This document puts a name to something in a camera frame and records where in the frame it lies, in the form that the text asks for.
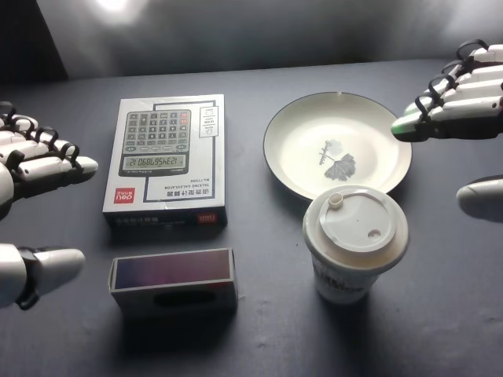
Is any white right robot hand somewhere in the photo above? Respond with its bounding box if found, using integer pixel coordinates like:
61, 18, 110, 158
390, 38, 503, 219

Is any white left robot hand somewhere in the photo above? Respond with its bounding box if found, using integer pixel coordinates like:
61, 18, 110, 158
0, 101, 100, 312

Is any white lidded paper cup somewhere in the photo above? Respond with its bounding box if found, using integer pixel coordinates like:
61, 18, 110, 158
301, 185, 410, 306

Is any grey rectangular cardboard box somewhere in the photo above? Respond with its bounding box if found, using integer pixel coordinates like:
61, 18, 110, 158
108, 247, 239, 313

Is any white calculator box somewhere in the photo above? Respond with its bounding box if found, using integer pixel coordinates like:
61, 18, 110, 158
101, 93, 229, 228

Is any white plate with dark rim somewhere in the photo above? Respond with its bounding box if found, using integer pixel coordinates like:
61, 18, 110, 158
263, 90, 413, 203

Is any dark background panel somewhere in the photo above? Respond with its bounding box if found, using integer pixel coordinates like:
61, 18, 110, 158
0, 0, 68, 85

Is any white backdrop sheet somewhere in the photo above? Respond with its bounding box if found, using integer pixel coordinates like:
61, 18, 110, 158
37, 0, 503, 80

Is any grey table cloth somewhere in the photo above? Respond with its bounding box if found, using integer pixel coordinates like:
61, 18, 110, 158
0, 57, 503, 377

